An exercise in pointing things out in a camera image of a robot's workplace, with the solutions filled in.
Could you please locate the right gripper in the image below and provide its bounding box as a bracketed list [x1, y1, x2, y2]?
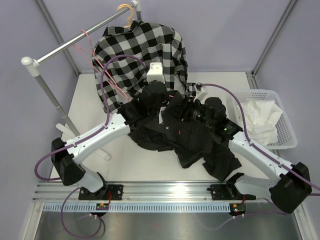
[166, 96, 215, 130]

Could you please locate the black pinstripe shirt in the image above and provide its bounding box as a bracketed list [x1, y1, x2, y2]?
[128, 94, 242, 182]

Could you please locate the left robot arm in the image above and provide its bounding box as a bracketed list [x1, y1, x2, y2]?
[51, 81, 177, 200]

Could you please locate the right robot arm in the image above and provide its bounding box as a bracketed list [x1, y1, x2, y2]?
[179, 97, 312, 214]

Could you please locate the black white checkered shirt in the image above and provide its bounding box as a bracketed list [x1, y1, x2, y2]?
[93, 20, 196, 112]

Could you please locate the beige wooden hanger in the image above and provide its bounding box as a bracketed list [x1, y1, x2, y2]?
[116, 3, 135, 29]

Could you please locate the white plastic basket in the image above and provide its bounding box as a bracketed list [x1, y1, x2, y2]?
[234, 89, 298, 150]

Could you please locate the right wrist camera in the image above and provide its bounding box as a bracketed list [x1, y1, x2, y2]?
[194, 82, 208, 101]

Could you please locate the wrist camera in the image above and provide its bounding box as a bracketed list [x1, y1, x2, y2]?
[194, 82, 208, 101]
[146, 62, 166, 84]

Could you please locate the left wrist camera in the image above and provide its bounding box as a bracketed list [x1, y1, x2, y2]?
[146, 62, 166, 84]

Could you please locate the aluminium mounting rail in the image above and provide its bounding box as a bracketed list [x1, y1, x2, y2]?
[32, 181, 259, 203]

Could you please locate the white slotted cable duct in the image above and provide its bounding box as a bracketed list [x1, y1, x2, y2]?
[42, 202, 231, 213]

